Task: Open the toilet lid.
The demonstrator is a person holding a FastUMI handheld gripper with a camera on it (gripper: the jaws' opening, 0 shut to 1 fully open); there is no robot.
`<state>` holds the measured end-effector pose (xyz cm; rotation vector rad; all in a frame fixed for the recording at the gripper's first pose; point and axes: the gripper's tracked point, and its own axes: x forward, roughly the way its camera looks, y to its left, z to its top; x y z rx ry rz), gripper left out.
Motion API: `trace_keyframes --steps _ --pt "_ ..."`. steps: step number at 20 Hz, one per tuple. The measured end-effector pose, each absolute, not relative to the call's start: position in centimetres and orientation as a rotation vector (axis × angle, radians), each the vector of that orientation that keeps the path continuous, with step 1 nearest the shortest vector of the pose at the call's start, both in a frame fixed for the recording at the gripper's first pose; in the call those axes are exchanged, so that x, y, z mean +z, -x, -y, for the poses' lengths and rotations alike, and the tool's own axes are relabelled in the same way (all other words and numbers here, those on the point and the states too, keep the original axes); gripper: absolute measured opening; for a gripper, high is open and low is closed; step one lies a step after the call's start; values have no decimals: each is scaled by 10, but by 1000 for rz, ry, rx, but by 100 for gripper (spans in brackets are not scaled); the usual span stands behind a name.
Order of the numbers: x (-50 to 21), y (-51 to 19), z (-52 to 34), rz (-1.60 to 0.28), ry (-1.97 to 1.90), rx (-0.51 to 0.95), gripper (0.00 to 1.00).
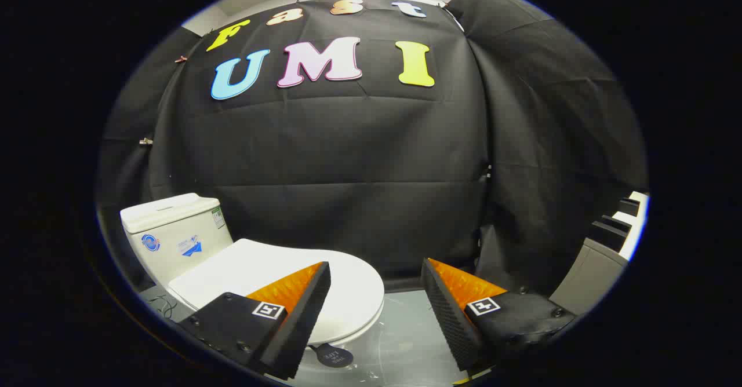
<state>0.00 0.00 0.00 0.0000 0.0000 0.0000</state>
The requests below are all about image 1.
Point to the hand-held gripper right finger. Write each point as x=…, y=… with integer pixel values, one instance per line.
x=449, y=317

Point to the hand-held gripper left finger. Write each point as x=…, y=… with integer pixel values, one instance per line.
x=304, y=317

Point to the round black pull tag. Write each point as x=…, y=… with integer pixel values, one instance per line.
x=335, y=356

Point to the white toilet lid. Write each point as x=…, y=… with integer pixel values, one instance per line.
x=261, y=265

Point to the white ceramic toilet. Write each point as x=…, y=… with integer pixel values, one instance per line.
x=174, y=242

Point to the grey panel box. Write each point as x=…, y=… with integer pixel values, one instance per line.
x=588, y=277

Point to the black backdrop cloth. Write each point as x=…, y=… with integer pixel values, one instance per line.
x=348, y=161

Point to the black and white stepped shelf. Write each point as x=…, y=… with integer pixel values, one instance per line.
x=629, y=216

